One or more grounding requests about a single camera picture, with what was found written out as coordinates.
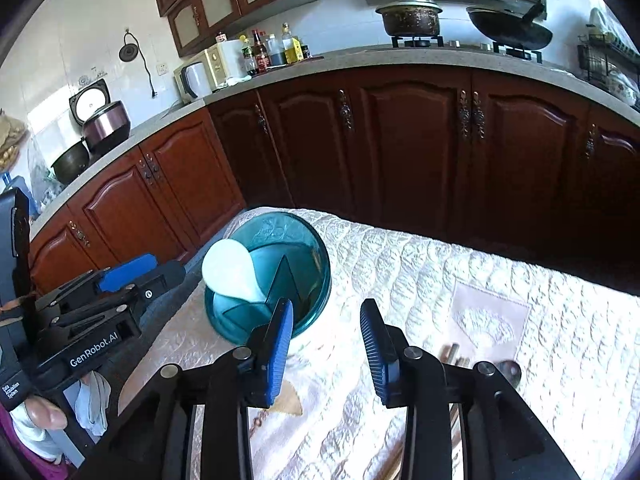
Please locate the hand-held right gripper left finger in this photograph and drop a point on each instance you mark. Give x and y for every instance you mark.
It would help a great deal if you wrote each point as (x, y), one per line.
(280, 355)

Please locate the brown wooden base cabinets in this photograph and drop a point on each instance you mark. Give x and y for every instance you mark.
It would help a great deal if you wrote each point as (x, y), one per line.
(400, 150)

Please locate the white cap dark bottle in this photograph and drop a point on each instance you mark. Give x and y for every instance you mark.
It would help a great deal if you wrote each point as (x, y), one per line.
(276, 55)

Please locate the yellow cooking oil bottle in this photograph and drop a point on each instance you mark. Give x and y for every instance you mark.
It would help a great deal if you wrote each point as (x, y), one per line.
(290, 50)

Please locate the white quilted table cover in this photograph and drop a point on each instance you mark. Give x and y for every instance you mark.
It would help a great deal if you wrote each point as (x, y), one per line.
(450, 285)

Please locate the dark inner cooking pot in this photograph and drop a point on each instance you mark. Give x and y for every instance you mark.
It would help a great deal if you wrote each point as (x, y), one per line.
(70, 162)

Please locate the small dark bottle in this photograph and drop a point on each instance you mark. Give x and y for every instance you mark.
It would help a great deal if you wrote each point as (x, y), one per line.
(305, 51)

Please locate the bag of potatoes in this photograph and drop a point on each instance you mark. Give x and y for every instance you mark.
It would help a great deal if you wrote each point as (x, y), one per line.
(10, 140)

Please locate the person's left hand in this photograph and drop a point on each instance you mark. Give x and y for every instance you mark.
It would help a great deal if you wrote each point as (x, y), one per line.
(47, 415)

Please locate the lidded stew pot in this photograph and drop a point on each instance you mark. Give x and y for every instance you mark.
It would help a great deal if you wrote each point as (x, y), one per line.
(410, 17)

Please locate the blue water jug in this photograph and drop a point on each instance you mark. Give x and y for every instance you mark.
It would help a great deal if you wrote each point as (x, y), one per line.
(25, 190)

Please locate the patterned ceramic bowl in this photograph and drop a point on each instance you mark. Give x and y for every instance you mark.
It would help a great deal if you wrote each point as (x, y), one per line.
(622, 90)

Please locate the rice cooker with open lid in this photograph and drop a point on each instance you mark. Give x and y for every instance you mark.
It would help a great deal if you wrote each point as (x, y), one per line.
(105, 120)

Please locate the white rag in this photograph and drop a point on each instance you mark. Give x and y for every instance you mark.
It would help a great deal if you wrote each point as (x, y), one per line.
(237, 80)

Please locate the clear plastic bags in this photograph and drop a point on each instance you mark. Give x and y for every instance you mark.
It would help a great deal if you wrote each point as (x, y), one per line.
(42, 180)

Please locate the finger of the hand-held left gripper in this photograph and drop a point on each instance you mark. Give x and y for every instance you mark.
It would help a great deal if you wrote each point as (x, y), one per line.
(127, 272)
(165, 280)

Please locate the teal plastic utensil holder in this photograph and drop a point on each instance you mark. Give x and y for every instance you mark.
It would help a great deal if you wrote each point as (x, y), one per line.
(300, 260)

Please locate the metal spoon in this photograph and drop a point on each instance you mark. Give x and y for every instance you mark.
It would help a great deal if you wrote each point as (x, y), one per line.
(511, 371)

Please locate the person's left forearm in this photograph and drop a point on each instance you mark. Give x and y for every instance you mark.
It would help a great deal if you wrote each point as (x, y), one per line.
(50, 472)

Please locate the gas stove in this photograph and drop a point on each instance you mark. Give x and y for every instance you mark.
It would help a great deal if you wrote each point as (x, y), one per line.
(450, 44)

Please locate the cream microwave oven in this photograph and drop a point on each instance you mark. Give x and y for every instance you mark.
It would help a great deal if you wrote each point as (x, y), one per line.
(195, 80)

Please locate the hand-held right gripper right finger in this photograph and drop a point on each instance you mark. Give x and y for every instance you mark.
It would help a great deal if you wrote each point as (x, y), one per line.
(376, 355)

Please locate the dark soy sauce bottle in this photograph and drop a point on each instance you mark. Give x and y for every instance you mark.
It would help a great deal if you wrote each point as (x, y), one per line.
(261, 55)

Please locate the white wall socket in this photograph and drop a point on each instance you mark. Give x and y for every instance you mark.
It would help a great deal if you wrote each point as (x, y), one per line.
(162, 69)
(92, 79)

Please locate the black wok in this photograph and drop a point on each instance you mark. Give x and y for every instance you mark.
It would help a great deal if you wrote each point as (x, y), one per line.
(510, 30)

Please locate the green cap sauce bottle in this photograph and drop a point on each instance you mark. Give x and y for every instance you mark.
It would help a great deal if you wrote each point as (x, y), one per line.
(249, 62)

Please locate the white rice paddle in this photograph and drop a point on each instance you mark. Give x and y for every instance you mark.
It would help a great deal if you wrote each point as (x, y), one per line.
(227, 267)

